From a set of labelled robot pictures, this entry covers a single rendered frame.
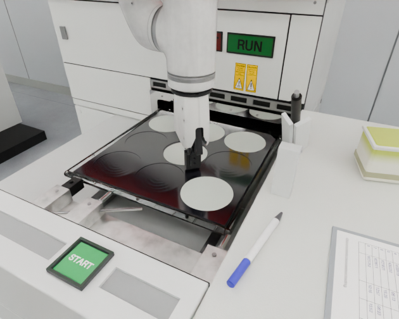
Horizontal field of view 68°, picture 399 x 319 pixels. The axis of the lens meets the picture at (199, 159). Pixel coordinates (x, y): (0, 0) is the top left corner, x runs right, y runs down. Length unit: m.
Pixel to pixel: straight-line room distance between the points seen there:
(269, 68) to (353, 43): 1.51
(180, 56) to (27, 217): 0.33
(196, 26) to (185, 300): 0.37
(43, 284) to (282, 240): 0.29
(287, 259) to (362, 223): 0.13
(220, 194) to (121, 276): 0.26
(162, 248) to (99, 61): 0.71
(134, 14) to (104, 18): 0.46
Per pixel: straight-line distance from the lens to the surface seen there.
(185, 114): 0.51
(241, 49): 0.78
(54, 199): 0.60
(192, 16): 0.48
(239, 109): 0.82
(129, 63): 0.97
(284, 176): 0.45
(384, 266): 0.43
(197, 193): 0.57
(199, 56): 0.49
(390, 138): 0.56
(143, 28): 0.54
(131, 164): 0.66
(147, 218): 0.64
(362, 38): 2.24
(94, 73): 1.09
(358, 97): 2.34
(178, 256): 0.49
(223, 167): 0.64
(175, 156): 0.67
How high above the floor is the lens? 1.27
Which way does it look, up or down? 34 degrees down
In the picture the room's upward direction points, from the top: straight up
